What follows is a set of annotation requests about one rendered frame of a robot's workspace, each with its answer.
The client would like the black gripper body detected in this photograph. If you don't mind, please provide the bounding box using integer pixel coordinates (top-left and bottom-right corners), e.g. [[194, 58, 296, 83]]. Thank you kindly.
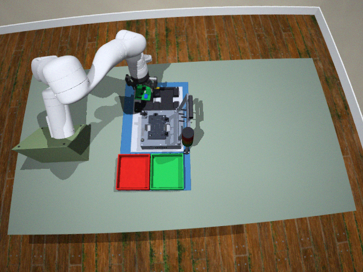
[[131, 72, 151, 84]]

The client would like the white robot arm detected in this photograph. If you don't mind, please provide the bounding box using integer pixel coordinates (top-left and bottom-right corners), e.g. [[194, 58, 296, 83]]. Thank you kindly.
[[31, 30, 152, 139]]

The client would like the red bin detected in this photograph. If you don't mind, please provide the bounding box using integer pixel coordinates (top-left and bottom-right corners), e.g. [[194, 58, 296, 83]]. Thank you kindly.
[[116, 154, 151, 190]]

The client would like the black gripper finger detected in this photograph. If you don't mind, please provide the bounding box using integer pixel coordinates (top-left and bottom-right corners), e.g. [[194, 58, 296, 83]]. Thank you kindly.
[[142, 76, 158, 92], [125, 74, 138, 91]]

